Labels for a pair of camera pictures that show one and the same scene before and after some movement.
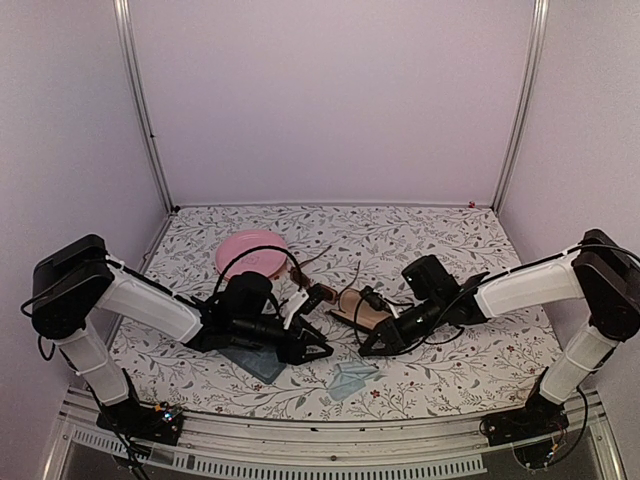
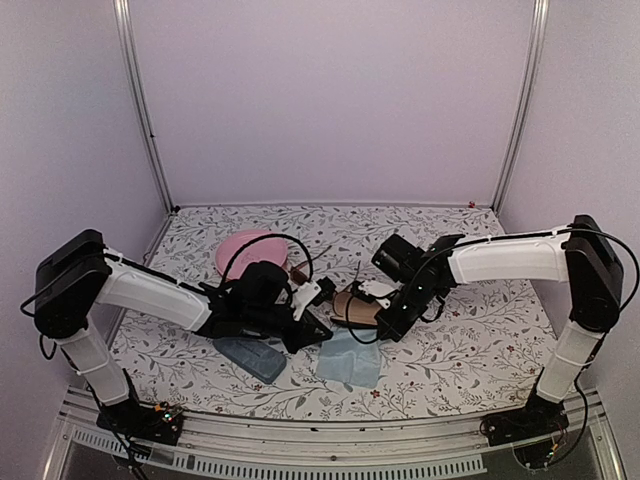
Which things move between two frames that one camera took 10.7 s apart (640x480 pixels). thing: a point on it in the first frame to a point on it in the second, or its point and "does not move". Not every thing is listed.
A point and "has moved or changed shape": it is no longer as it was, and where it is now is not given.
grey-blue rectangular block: x=263 y=364 does not move
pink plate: x=268 y=261 does not move
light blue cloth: x=350 y=377 has moved or changed shape
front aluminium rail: x=414 y=446 does not move
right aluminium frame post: x=534 y=66 does not move
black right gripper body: x=401 y=340 to x=417 y=300
